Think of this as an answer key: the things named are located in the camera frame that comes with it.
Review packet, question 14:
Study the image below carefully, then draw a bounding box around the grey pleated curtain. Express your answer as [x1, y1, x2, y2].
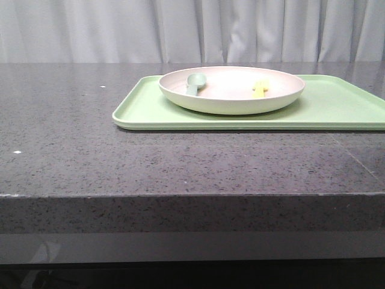
[1, 1, 384, 63]

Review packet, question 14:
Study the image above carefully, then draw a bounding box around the yellow plastic fork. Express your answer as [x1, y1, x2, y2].
[252, 79, 269, 99]

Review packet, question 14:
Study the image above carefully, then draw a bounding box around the light green plastic tray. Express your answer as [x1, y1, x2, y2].
[112, 75, 384, 131]

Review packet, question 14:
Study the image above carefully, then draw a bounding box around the sage green plastic spoon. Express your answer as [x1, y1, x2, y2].
[186, 73, 207, 96]

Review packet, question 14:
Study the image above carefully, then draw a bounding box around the white round plate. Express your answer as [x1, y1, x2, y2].
[159, 66, 306, 115]

